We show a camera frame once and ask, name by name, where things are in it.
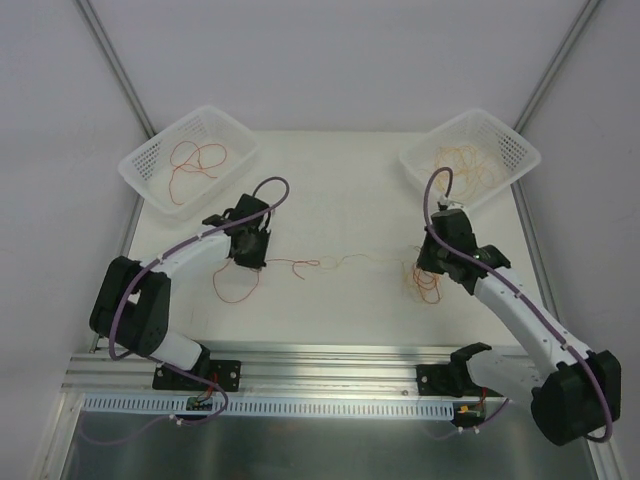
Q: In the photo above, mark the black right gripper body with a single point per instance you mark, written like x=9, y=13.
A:
x=432, y=257

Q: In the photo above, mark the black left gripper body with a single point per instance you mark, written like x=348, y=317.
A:
x=255, y=251

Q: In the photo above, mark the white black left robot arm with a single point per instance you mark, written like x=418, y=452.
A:
x=133, y=304

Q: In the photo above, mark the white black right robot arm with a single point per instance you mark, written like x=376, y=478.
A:
x=575, y=392

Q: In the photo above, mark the white plastic basket right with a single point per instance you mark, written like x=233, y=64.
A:
x=485, y=154

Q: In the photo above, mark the white plastic basket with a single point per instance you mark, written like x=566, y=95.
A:
x=184, y=167
x=485, y=154

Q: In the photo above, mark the white plastic basket left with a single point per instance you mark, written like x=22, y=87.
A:
x=184, y=167

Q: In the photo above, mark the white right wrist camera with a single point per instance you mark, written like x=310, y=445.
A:
x=446, y=203

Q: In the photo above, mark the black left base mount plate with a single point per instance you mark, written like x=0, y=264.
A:
x=226, y=373

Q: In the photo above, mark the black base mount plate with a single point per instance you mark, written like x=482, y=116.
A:
x=435, y=380
x=226, y=373

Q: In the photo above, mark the aluminium table frame rail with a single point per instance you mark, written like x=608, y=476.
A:
x=276, y=370

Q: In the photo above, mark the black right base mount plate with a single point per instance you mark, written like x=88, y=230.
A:
x=435, y=380

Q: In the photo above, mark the white slotted cable duct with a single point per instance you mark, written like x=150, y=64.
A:
x=272, y=407

